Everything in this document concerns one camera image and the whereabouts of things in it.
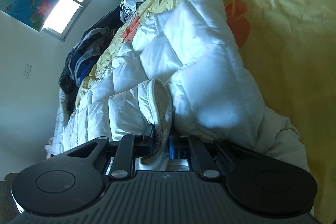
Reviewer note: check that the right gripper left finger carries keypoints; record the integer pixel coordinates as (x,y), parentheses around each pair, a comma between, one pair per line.
(127,149)

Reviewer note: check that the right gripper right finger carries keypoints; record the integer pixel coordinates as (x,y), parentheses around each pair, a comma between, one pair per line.
(193,150)

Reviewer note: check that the white puffer jacket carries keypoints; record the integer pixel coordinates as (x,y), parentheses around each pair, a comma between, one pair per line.
(183,71)

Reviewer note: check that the dark clothes pile on bed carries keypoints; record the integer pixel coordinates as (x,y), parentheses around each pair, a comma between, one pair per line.
(85,54)

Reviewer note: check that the white patterned blanket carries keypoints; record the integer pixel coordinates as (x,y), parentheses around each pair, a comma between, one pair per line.
(59,113)

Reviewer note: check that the window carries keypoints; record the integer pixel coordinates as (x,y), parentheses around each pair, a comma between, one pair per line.
(63,17)

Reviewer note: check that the yellow cartoon bed quilt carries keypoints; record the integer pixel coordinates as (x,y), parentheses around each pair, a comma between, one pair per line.
(288,46)

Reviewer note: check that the wall light switch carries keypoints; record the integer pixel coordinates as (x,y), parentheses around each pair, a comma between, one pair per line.
(27,70)

